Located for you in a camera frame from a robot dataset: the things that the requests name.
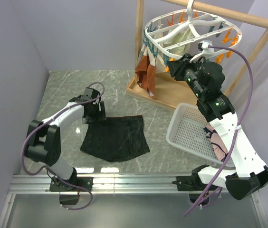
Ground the aluminium mounting rail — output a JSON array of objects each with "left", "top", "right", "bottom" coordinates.
[{"left": 8, "top": 172, "right": 259, "bottom": 195}]

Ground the teal clothes peg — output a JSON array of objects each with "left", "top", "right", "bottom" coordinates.
[{"left": 150, "top": 47, "right": 160, "bottom": 58}]

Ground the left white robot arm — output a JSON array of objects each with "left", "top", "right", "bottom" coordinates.
[{"left": 21, "top": 86, "right": 106, "bottom": 191}]

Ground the rust brown underwear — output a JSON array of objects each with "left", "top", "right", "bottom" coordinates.
[{"left": 135, "top": 55, "right": 156, "bottom": 98}]

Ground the white clip hanger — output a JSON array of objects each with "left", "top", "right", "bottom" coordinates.
[{"left": 143, "top": 8, "right": 242, "bottom": 60}]

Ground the beige underwear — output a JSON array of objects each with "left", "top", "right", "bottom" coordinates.
[{"left": 141, "top": 30, "right": 170, "bottom": 74}]

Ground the pale green underwear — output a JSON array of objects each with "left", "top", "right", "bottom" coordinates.
[{"left": 163, "top": 28, "right": 194, "bottom": 56}]

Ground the purple cable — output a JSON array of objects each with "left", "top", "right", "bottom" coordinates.
[
  {"left": 183, "top": 45, "right": 255, "bottom": 217},
  {"left": 20, "top": 82, "right": 105, "bottom": 211}
]

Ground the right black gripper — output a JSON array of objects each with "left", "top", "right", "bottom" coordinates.
[{"left": 167, "top": 54, "right": 205, "bottom": 98}]

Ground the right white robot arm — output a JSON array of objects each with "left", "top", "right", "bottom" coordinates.
[{"left": 167, "top": 54, "right": 268, "bottom": 200}]

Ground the orange clothes peg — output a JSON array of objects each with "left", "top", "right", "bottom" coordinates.
[{"left": 165, "top": 66, "right": 170, "bottom": 73}]

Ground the black striped underwear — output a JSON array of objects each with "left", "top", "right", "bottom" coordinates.
[{"left": 80, "top": 115, "right": 150, "bottom": 162}]

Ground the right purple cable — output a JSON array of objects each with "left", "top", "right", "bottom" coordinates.
[{"left": 183, "top": 45, "right": 255, "bottom": 217}]

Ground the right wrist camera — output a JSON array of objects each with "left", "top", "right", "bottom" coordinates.
[{"left": 190, "top": 40, "right": 214, "bottom": 62}]

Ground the white plastic basket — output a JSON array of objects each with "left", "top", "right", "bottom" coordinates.
[{"left": 166, "top": 103, "right": 222, "bottom": 165}]

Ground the pink navy underwear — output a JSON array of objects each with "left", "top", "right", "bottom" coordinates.
[{"left": 203, "top": 124, "right": 229, "bottom": 162}]

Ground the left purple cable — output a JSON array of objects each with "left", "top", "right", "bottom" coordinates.
[{"left": 20, "top": 82, "right": 105, "bottom": 211}]

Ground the wooden drying rack frame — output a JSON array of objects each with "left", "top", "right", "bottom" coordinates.
[{"left": 126, "top": 1, "right": 268, "bottom": 110}]

